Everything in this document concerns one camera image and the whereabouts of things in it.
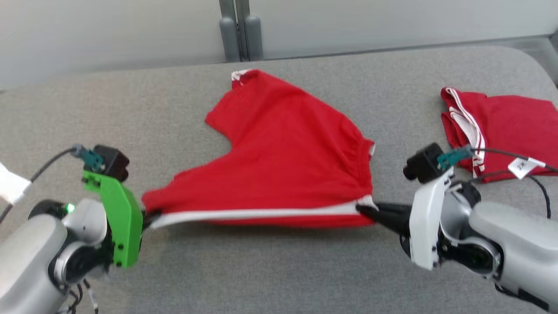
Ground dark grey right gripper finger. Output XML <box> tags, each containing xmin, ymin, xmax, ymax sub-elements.
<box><xmin>355</xmin><ymin>205</ymin><xmax>412</xmax><ymax>236</ymax></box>
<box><xmin>375</xmin><ymin>202</ymin><xmax>412</xmax><ymax>214</ymax></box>

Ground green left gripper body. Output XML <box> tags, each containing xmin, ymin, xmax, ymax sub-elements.
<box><xmin>82</xmin><ymin>170</ymin><xmax>144</xmax><ymax>268</ymax></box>

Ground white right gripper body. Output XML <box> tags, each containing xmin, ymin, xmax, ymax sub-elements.
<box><xmin>409</xmin><ymin>167</ymin><xmax>456</xmax><ymax>271</ymax></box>

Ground red shorts with white trim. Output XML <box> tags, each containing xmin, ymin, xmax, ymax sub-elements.
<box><xmin>141</xmin><ymin>69</ymin><xmax>379</xmax><ymax>231</ymax></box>

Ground black left cable teal plug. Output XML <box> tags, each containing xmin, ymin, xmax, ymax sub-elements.
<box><xmin>0</xmin><ymin>144</ymin><xmax>106</xmax><ymax>224</ymax></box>

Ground black cable teal plug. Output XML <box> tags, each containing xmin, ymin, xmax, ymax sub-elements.
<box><xmin>0</xmin><ymin>144</ymin><xmax>106</xmax><ymax>224</ymax></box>
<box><xmin>437</xmin><ymin>145</ymin><xmax>558</xmax><ymax>174</ymax></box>

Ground black right cable teal plug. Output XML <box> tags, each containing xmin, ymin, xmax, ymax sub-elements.
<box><xmin>437</xmin><ymin>145</ymin><xmax>558</xmax><ymax>174</ymax></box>

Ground white right cable label tag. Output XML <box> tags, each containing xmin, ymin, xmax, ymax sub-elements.
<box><xmin>507</xmin><ymin>157</ymin><xmax>546</xmax><ymax>181</ymax></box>

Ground white cable label tag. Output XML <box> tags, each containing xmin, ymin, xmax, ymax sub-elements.
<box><xmin>0</xmin><ymin>162</ymin><xmax>32</xmax><ymax>205</ymax></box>
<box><xmin>507</xmin><ymin>157</ymin><xmax>546</xmax><ymax>181</ymax></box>

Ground white left cable label tag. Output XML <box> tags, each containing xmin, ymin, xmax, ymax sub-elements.
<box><xmin>0</xmin><ymin>162</ymin><xmax>32</xmax><ymax>205</ymax></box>

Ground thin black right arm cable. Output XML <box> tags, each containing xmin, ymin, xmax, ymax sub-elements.
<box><xmin>527</xmin><ymin>174</ymin><xmax>551</xmax><ymax>219</ymax></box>

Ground grey partition post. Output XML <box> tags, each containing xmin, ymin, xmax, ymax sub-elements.
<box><xmin>218</xmin><ymin>0</ymin><xmax>263</xmax><ymax>62</ymax></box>

